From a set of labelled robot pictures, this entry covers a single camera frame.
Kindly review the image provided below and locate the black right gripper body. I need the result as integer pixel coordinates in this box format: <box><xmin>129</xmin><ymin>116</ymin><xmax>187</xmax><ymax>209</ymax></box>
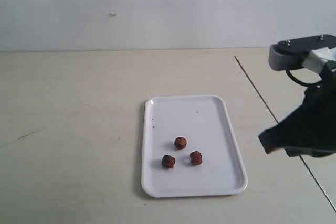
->
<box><xmin>303</xmin><ymin>63</ymin><xmax>335</xmax><ymax>153</ymax></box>

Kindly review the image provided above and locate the brown meatball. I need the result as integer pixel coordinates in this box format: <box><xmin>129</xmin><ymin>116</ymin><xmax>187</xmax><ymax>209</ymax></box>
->
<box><xmin>190</xmin><ymin>151</ymin><xmax>203</xmax><ymax>166</ymax></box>
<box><xmin>161</xmin><ymin>155</ymin><xmax>176</xmax><ymax>169</ymax></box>
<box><xmin>174</xmin><ymin>136</ymin><xmax>187</xmax><ymax>150</ymax></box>

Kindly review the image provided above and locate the black right camera cable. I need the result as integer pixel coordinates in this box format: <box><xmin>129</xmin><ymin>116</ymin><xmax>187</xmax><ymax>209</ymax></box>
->
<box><xmin>285</xmin><ymin>68</ymin><xmax>324</xmax><ymax>87</ymax></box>

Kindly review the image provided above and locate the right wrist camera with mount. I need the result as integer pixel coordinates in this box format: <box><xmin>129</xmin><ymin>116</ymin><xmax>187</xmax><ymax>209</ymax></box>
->
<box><xmin>268</xmin><ymin>34</ymin><xmax>335</xmax><ymax>71</ymax></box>

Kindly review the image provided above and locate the white rectangular plastic tray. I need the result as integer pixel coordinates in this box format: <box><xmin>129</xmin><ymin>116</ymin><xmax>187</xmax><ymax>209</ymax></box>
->
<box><xmin>141</xmin><ymin>95</ymin><xmax>248</xmax><ymax>198</ymax></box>

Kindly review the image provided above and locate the thin metal skewer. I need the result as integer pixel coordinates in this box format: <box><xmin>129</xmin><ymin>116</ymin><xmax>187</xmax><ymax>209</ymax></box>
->
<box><xmin>235</xmin><ymin>54</ymin><xmax>335</xmax><ymax>210</ymax></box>

